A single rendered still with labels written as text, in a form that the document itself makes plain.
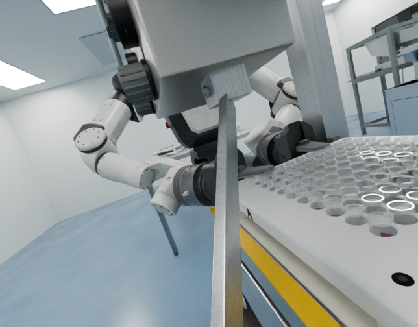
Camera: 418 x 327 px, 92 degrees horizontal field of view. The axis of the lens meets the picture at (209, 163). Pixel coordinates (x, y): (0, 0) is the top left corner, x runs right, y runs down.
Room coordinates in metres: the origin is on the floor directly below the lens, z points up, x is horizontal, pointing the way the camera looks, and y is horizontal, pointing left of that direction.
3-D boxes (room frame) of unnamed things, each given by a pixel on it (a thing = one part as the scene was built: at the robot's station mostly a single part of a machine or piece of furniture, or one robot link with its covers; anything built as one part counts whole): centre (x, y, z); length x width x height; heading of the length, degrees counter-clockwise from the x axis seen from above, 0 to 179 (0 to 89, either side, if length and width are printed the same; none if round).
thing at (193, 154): (0.90, 0.00, 0.85); 0.28 x 0.13 x 0.18; 12
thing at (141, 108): (0.31, 0.06, 1.07); 0.03 x 0.03 x 0.05; 12
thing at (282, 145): (0.43, -0.18, 0.90); 0.12 x 0.10 x 0.13; 4
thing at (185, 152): (2.46, 0.08, 0.84); 1.50 x 1.10 x 0.04; 3
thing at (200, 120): (0.87, -0.01, 1.12); 0.34 x 0.30 x 0.36; 102
